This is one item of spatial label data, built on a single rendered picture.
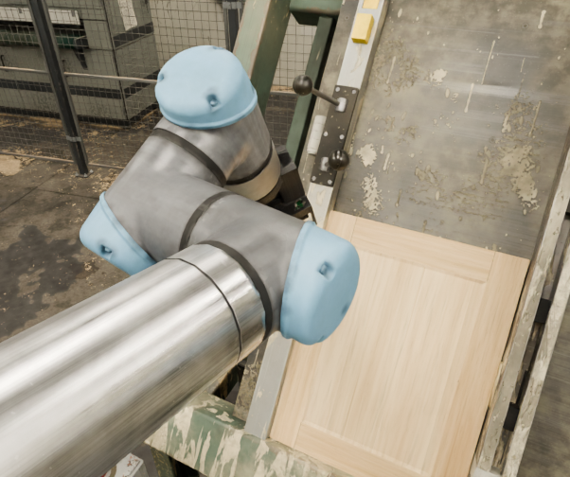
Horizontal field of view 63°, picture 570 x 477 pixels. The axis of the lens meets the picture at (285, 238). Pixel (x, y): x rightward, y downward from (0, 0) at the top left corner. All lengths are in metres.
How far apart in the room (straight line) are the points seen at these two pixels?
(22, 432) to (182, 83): 0.27
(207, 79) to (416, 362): 0.69
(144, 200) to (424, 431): 0.74
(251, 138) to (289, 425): 0.72
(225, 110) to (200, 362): 0.21
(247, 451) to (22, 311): 2.08
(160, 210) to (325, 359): 0.67
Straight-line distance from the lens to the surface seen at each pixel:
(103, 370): 0.22
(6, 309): 2.98
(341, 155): 0.82
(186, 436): 1.10
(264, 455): 1.03
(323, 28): 1.15
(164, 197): 0.35
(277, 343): 0.97
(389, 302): 0.92
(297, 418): 1.01
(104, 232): 0.37
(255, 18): 1.10
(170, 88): 0.39
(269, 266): 0.27
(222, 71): 0.38
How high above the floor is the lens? 1.78
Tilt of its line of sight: 35 degrees down
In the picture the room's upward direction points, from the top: straight up
